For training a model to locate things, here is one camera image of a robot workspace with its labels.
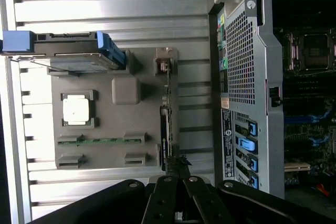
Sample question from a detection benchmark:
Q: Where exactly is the silver CPU chip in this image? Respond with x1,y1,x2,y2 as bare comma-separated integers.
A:
62,94,90,126

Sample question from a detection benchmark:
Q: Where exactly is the grey parts rack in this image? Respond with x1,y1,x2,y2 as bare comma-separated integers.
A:
47,47,181,169

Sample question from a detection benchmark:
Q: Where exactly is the open grey PC case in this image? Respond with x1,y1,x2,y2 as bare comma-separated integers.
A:
208,0,336,201

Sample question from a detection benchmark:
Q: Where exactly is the blue expansion slot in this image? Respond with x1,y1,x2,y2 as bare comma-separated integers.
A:
285,110,332,125

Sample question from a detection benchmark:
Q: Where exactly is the CPU socket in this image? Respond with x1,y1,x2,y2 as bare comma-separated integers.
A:
285,31,336,74

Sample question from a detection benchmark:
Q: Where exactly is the green RAM stick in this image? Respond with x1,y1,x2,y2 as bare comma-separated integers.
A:
57,137,145,145

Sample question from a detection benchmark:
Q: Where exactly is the orange wire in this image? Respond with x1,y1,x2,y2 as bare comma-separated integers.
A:
314,182,331,197

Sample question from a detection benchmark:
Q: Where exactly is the hard disk in blue carrier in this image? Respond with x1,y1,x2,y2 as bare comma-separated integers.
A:
1,30,127,74

